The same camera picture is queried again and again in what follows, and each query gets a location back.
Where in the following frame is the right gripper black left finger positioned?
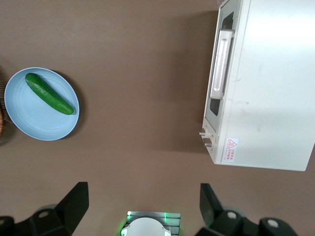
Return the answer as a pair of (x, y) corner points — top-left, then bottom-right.
(0, 181), (90, 236)

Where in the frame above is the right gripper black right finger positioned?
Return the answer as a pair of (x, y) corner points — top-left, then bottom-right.
(195, 183), (299, 236)

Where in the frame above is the oven door with metal handle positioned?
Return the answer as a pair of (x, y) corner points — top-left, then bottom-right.
(204, 5), (238, 121)

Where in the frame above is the white toaster oven body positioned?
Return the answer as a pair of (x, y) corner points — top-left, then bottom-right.
(198, 0), (315, 172)

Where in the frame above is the red warning sticker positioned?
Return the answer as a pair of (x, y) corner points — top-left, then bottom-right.
(227, 138), (238, 162)

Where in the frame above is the light blue round plate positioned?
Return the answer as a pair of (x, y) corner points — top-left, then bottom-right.
(4, 67), (80, 141)

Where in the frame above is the brown oval wicker basket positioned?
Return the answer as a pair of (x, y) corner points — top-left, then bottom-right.
(0, 65), (6, 138)

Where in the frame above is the green cucumber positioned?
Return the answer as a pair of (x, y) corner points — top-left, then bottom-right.
(25, 72), (74, 115)

